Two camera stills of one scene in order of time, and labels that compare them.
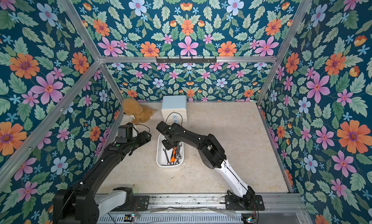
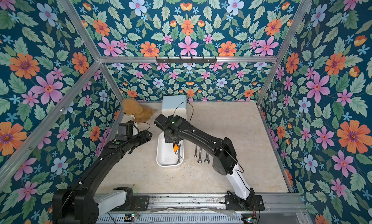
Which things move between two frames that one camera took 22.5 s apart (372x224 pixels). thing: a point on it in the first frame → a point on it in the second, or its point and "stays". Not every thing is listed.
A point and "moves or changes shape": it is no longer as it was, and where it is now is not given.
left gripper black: x=143 y=140 stays
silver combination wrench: x=178 y=156 stays
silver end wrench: x=167 y=157 moves or changes shape
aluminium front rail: x=281 y=209 stays
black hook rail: x=185 y=60 stays
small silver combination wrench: x=166 y=156 → x=195 y=153
